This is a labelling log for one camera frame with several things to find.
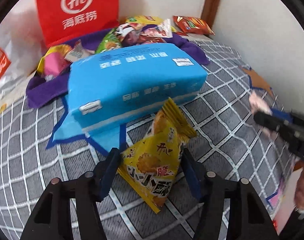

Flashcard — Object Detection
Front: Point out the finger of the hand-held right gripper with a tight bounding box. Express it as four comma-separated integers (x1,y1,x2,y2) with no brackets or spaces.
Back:
253,111,293,137
270,108,304,130

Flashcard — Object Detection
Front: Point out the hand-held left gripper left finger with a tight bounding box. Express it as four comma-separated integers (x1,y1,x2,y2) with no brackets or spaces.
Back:
20,147,121,240

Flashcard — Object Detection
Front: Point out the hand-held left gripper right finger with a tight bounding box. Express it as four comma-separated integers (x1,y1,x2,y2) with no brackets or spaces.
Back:
182,149,279,240

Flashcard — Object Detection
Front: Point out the pink snack packet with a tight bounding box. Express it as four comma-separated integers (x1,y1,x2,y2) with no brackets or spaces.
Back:
249,91,277,138

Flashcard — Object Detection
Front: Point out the yellow snack packet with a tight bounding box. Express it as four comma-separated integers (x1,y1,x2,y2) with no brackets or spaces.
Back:
117,96,198,214

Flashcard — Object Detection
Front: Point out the pink and white package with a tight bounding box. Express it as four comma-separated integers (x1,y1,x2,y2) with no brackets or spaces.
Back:
265,170,302,233

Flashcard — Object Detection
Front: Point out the blue tissue pack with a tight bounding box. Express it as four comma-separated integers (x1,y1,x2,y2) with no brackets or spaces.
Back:
67,42,209,134

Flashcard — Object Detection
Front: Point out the purple cloth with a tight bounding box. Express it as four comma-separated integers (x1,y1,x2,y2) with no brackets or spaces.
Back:
26,26,210,108

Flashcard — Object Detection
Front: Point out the red chip bag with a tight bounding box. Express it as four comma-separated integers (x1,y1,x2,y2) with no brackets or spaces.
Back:
172,15,215,36

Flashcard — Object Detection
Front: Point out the small white snack packet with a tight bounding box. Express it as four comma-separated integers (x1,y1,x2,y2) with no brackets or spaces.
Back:
64,40,95,63

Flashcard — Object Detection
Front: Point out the green snack packet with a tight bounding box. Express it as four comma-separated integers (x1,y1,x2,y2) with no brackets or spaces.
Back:
95,27,124,54

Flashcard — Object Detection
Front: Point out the white plastic shopping bag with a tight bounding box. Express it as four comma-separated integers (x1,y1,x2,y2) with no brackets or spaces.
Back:
0,36,28,100

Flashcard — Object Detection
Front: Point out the yellow chip bag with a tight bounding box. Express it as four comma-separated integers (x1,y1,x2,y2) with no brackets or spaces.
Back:
126,15,165,27

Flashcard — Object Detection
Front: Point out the red paper bag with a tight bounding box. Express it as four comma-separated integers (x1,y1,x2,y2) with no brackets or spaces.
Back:
35,0,120,47

